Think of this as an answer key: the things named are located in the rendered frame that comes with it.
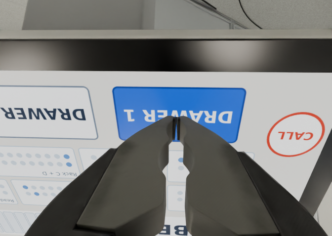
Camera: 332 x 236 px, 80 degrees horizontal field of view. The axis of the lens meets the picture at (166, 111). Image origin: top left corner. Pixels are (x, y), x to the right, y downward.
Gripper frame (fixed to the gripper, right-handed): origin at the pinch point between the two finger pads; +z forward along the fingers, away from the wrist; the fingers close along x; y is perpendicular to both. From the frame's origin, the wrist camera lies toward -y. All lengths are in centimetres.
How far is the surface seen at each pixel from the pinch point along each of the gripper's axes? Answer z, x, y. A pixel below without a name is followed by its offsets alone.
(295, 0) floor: 146, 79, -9
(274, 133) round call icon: 1.7, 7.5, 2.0
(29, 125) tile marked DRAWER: 1.7, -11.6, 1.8
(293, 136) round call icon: 1.6, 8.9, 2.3
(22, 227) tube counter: 1.7, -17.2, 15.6
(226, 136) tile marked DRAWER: 1.7, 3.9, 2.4
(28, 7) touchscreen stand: 17.5, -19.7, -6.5
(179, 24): 124, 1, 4
